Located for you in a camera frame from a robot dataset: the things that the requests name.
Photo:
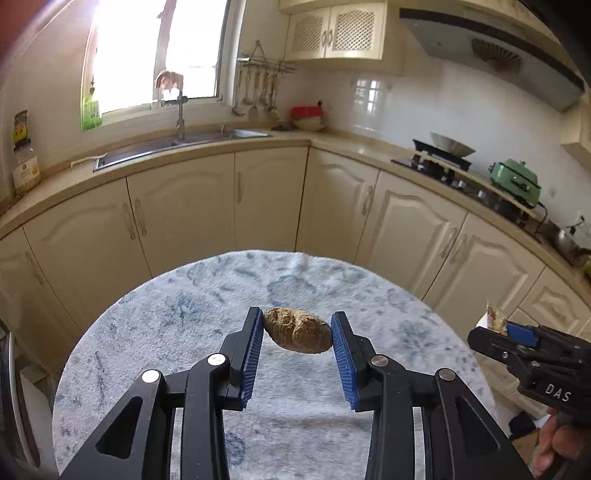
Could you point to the person's right hand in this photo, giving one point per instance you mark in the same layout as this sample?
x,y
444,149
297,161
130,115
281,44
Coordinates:
x,y
551,443

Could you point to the metal spatula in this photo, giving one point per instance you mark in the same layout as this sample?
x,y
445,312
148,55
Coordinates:
x,y
254,110

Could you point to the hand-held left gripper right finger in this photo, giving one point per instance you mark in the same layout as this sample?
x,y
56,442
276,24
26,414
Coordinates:
x,y
344,364

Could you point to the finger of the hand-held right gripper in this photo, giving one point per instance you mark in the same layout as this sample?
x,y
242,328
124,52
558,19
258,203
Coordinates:
x,y
498,350
521,333

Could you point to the white bowl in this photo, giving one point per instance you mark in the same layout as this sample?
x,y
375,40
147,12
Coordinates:
x,y
309,124

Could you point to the beige countertop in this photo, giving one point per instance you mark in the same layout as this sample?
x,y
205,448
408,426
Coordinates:
x,y
351,145

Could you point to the cream cabinets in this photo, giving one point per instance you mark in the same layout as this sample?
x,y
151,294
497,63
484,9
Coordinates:
x,y
184,217
332,5

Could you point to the cream lower cabinets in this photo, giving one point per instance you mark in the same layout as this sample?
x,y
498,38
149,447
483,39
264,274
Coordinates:
x,y
184,217

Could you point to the black cloth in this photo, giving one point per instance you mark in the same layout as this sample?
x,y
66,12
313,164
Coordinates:
x,y
524,423

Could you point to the metal utensil rack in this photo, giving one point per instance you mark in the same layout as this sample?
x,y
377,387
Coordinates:
x,y
268,62

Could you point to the metal folding chair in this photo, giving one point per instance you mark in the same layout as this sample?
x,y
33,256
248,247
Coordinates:
x,y
23,401

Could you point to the cream lattice door cabinet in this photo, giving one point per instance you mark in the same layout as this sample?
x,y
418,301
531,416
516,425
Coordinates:
x,y
341,37

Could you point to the green electric pot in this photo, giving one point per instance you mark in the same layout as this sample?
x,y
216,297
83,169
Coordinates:
x,y
516,182

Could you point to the metal spoon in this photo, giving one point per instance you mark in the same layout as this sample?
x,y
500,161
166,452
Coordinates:
x,y
263,98
248,98

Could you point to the blue patterned tablecloth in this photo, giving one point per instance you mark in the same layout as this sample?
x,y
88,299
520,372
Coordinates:
x,y
184,323

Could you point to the cream wall cabinet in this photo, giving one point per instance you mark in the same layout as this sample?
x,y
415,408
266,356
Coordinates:
x,y
579,134

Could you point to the brown wrinkled lump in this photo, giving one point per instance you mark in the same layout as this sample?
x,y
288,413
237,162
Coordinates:
x,y
298,330

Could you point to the window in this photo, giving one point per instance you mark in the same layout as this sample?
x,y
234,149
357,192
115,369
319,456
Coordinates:
x,y
147,55

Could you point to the range hood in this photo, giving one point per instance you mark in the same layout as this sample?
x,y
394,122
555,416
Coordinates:
x,y
485,60

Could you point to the black gas hob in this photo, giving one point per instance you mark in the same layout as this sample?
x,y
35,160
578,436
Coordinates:
x,y
461,187

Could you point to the red lidded container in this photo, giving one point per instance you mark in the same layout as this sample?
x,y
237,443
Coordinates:
x,y
307,113

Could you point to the clear bottle with label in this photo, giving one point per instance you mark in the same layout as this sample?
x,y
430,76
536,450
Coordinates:
x,y
27,173

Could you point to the yellow labelled jar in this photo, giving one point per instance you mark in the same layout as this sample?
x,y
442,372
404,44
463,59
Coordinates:
x,y
21,131

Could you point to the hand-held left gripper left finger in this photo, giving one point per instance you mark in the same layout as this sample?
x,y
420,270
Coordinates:
x,y
251,355

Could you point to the steel double sink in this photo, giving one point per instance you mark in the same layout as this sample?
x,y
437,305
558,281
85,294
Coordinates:
x,y
184,143

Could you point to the cream upper cabinets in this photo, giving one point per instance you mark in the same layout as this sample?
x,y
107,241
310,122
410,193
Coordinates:
x,y
332,5

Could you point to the metal ladle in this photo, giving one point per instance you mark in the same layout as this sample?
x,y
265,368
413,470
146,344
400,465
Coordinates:
x,y
273,110
238,110

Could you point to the steel wok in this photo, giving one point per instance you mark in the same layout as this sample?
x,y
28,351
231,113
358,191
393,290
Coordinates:
x,y
570,244

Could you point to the small printed sachet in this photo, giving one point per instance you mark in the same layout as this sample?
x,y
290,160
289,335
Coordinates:
x,y
496,318

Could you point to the brown window ornament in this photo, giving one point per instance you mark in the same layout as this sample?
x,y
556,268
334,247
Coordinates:
x,y
168,83

